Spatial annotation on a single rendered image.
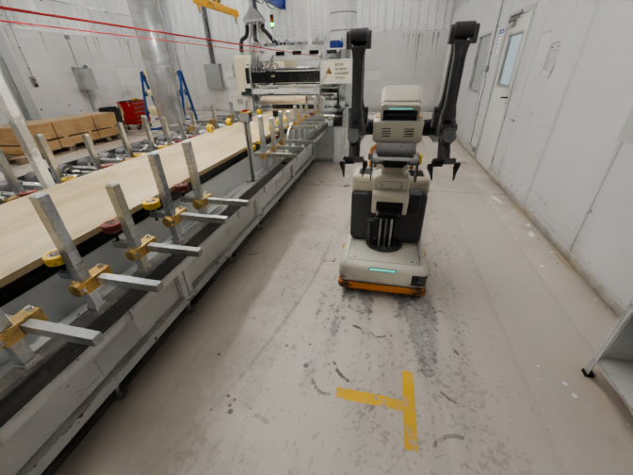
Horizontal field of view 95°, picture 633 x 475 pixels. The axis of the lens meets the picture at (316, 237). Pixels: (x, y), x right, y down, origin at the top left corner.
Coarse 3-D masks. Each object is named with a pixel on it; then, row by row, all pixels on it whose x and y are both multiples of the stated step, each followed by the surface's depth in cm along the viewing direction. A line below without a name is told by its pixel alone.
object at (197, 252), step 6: (114, 240) 132; (120, 240) 132; (126, 240) 132; (114, 246) 132; (120, 246) 132; (126, 246) 131; (150, 246) 128; (156, 246) 127; (162, 246) 127; (168, 246) 127; (174, 246) 127; (180, 246) 127; (186, 246) 126; (156, 252) 128; (162, 252) 128; (168, 252) 127; (174, 252) 126; (180, 252) 125; (186, 252) 125; (192, 252) 124; (198, 252) 123
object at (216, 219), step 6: (156, 210) 152; (150, 216) 152; (156, 216) 151; (162, 216) 150; (180, 216) 148; (186, 216) 147; (192, 216) 146; (198, 216) 145; (204, 216) 145; (210, 216) 145; (216, 216) 145; (222, 216) 145; (216, 222) 145; (222, 222) 144
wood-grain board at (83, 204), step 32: (224, 128) 339; (256, 128) 334; (128, 160) 222; (224, 160) 222; (64, 192) 164; (96, 192) 163; (128, 192) 162; (0, 224) 130; (32, 224) 129; (96, 224) 128; (0, 256) 107; (32, 256) 106
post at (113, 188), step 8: (112, 184) 111; (112, 192) 112; (120, 192) 114; (112, 200) 114; (120, 200) 114; (120, 208) 115; (128, 208) 118; (120, 216) 117; (128, 216) 119; (128, 224) 119; (128, 232) 120; (136, 232) 123; (128, 240) 123; (136, 240) 123; (136, 248) 124; (144, 256) 129; (144, 264) 129
